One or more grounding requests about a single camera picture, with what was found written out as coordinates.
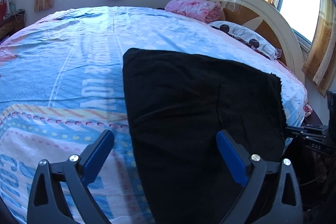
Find grey patterned pillow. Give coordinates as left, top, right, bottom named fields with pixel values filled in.
left=209, top=21, right=282, bottom=60

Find round bed with patterned sheet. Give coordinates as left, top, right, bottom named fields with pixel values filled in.
left=1, top=6, right=307, bottom=223

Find wooden desk cabinet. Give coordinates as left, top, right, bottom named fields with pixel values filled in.
left=0, top=10, right=26, bottom=44

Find pink floral folded quilt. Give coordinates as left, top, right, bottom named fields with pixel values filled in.
left=165, top=0, right=225, bottom=23

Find red gift bag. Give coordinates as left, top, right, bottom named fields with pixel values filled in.
left=0, top=0, right=7, bottom=22

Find black pants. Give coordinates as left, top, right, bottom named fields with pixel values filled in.
left=123, top=48, right=286, bottom=223

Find cream and wood headboard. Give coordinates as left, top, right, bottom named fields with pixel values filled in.
left=205, top=0, right=305, bottom=83

